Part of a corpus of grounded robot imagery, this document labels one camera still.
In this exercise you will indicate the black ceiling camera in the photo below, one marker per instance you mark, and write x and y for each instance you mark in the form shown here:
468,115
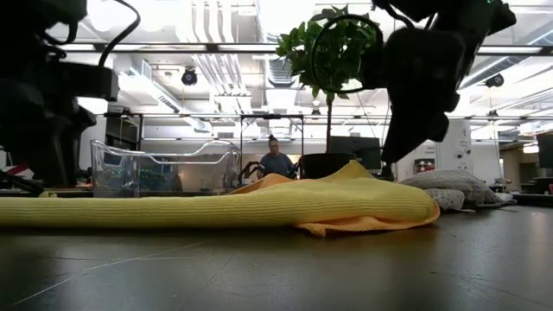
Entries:
189,77
495,80

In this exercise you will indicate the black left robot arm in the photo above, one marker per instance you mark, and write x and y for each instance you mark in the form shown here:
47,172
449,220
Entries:
34,17

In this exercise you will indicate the pale waffle weave towel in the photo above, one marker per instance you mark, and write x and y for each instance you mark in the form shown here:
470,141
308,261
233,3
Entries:
453,183

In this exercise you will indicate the black computer monitor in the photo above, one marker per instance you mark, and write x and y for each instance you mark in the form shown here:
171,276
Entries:
545,151
363,151

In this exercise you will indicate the clear plastic bin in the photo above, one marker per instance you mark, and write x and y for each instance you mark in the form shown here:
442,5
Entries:
129,173

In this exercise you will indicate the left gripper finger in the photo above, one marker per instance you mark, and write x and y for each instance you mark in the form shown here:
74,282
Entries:
62,164

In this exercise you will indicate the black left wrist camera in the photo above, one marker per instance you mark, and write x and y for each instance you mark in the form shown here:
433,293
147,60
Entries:
88,82

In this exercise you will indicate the black table mat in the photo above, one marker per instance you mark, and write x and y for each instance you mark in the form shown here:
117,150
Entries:
276,276

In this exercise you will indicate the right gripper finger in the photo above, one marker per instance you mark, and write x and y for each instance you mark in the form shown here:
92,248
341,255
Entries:
406,134
438,127

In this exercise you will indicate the red white wall box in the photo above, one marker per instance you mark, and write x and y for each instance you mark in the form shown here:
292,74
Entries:
424,166

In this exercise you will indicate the yellow microfiber towel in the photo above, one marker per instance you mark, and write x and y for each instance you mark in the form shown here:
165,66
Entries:
216,209

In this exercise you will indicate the green potted plant black pot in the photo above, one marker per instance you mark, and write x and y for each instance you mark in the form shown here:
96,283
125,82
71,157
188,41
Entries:
302,56

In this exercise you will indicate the person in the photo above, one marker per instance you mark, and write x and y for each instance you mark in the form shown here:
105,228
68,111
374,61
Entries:
276,164

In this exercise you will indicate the white pillar machine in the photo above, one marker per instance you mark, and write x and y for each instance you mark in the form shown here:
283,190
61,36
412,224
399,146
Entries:
453,147

